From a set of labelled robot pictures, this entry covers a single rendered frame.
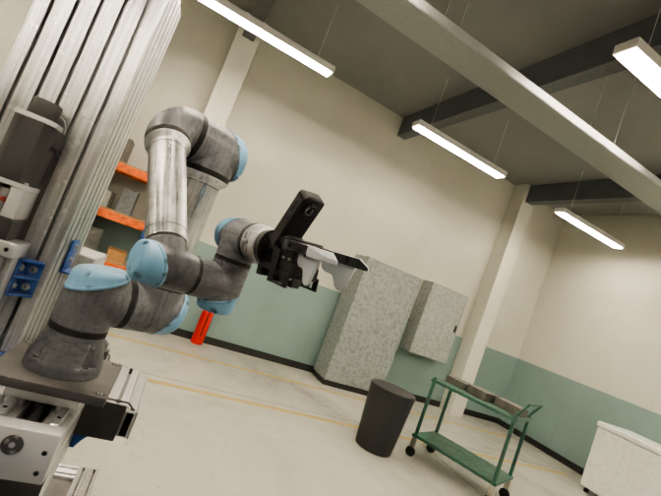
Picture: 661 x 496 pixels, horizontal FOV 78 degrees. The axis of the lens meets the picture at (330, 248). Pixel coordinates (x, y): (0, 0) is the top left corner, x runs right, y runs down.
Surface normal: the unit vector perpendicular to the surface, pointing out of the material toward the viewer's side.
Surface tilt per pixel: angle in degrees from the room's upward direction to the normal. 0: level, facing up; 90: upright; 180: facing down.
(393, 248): 90
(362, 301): 90
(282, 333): 90
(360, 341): 90
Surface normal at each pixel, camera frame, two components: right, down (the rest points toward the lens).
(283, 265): -0.69, -0.17
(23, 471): 0.33, 0.05
